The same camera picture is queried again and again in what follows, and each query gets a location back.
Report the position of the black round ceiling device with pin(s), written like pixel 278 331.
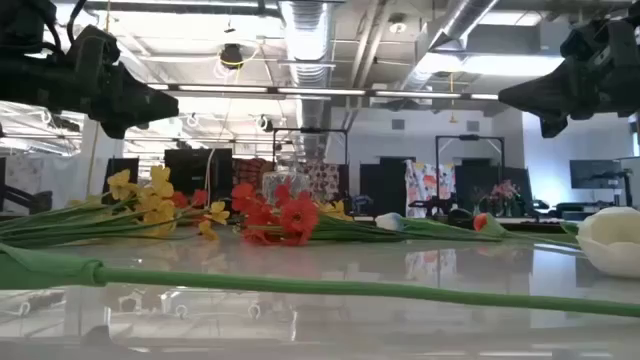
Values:
pixel 231 55

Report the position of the pink flower bouquet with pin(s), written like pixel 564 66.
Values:
pixel 504 192

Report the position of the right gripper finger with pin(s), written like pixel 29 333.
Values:
pixel 542 106
pixel 540 89

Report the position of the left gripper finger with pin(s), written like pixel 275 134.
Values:
pixel 145 92
pixel 150 111

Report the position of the slanted smooth silver duct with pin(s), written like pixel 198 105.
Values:
pixel 450 25

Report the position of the clear cut-glass vase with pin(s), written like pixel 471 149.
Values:
pixel 272 182

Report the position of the dark wall monitor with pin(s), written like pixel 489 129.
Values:
pixel 595 174

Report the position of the long green foreground stem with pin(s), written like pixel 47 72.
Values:
pixel 300 286

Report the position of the black frame stand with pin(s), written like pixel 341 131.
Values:
pixel 470 137

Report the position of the plain white cloth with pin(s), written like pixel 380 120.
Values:
pixel 50 180

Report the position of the red artificial flower bunch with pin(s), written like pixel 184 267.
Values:
pixel 299 215
pixel 199 197

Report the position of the wide ribbed silver duct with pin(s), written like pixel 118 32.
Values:
pixel 307 40

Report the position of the narrow black partition panel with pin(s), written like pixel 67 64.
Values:
pixel 134 165

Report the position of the red dotted white cloth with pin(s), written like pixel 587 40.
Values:
pixel 325 180

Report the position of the yellow artificial flower bunch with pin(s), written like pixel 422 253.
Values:
pixel 336 209
pixel 160 187

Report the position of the white blue-tipped artificial tulip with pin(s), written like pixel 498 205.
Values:
pixel 389 221

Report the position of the long ceiling light strip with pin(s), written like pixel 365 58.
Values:
pixel 320 91

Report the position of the orange artificial tulip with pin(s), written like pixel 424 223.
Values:
pixel 480 221

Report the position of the large black screen panel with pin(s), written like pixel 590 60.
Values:
pixel 195 167

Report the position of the red patterned cloth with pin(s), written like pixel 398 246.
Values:
pixel 252 170

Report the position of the white floral cloth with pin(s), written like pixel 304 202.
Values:
pixel 430 187

